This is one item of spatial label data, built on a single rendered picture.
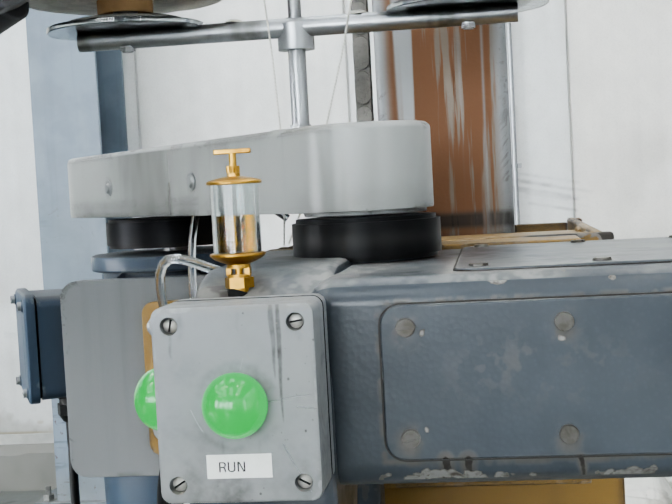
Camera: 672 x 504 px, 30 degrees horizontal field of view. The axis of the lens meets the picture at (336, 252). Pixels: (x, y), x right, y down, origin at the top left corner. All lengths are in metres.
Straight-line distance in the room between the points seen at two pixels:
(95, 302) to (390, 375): 0.47
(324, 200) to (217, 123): 5.19
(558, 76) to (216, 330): 5.26
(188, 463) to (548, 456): 0.17
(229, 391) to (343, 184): 0.20
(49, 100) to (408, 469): 5.10
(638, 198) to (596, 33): 0.76
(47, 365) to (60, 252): 4.58
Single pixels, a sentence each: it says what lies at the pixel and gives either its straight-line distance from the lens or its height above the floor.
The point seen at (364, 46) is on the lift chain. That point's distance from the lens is 1.16.
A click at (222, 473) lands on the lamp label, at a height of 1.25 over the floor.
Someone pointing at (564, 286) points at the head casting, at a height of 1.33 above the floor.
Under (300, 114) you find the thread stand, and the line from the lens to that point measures 0.95.
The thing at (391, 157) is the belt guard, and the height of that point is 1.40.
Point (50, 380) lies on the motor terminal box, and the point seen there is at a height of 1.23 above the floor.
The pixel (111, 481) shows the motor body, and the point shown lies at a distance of 1.12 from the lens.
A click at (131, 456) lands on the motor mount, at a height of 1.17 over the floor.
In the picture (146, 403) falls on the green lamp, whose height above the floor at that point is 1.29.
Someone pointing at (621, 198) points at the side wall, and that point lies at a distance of 5.80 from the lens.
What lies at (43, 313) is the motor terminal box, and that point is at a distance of 1.06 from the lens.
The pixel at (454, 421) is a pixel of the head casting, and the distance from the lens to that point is 0.61.
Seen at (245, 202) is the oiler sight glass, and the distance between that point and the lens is 0.64.
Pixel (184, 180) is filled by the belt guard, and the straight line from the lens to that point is 0.89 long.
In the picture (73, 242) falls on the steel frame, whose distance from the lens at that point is 5.63.
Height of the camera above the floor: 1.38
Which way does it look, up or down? 3 degrees down
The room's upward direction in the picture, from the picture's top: 3 degrees counter-clockwise
